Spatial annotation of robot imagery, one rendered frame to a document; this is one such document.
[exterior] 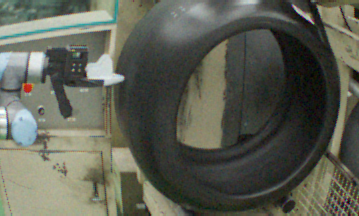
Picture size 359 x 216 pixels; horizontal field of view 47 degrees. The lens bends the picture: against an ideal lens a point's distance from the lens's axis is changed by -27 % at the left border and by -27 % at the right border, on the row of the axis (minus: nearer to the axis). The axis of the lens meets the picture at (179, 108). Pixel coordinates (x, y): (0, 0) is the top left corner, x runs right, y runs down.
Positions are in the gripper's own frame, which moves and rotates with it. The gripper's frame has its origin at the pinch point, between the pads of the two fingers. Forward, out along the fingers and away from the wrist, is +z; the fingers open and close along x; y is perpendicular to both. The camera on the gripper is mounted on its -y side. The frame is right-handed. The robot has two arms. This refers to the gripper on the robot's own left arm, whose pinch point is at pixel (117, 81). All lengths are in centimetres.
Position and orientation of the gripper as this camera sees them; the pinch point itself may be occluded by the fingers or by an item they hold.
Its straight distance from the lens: 114.4
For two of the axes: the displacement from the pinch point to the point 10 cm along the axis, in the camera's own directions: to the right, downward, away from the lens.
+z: 9.5, 0.8, 3.0
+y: 1.7, -9.4, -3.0
